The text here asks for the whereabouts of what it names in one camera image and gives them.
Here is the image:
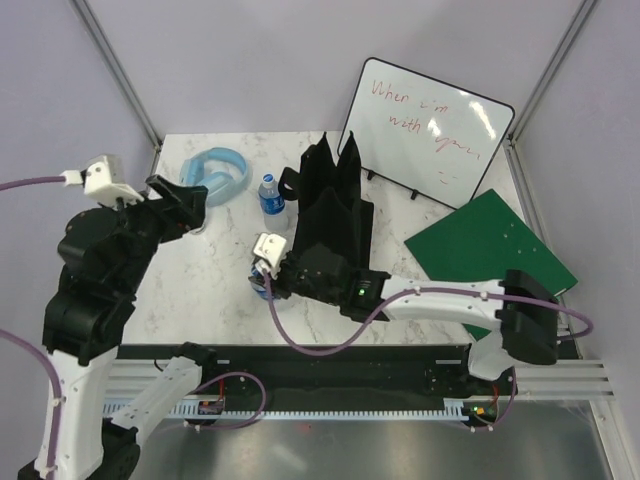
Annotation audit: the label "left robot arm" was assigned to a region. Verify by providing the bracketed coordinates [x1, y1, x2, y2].
[18, 175, 220, 479]

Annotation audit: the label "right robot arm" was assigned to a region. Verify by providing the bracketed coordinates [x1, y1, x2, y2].
[251, 235, 559, 394]

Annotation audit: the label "whiteboard with red writing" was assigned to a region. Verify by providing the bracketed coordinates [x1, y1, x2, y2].
[338, 57, 515, 209]

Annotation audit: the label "white cable duct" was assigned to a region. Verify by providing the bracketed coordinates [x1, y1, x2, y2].
[99, 397, 474, 420]

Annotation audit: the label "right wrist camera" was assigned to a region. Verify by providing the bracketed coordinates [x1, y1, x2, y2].
[252, 232, 288, 278]

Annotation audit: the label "green board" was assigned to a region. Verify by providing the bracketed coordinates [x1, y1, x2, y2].
[403, 188, 580, 341]

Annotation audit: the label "blue headphones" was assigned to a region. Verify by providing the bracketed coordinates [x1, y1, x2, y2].
[179, 147, 250, 208]

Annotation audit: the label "black canvas bag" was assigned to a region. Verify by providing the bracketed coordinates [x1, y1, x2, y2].
[278, 135, 374, 268]

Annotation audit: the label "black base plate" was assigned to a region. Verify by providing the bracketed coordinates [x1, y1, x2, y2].
[112, 343, 521, 416]

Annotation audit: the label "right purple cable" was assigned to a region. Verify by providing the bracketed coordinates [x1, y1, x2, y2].
[262, 272, 596, 434]

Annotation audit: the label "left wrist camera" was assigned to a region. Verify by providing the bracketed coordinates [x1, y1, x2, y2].
[61, 154, 144, 209]

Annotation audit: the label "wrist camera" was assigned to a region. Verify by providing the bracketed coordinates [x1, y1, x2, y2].
[252, 232, 288, 278]
[61, 154, 144, 209]

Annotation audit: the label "water bottle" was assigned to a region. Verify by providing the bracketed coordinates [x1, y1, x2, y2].
[258, 174, 289, 233]
[249, 265, 291, 311]

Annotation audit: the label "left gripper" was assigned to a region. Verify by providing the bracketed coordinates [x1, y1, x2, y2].
[102, 171, 209, 292]

